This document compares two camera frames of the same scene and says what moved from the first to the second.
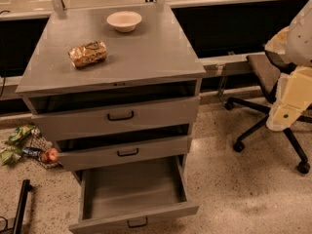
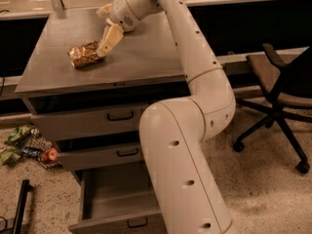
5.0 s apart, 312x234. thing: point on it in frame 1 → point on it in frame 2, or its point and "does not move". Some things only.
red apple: (51, 156) does not move
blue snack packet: (31, 151) does not move
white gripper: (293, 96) → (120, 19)
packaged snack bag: (88, 54) does not move
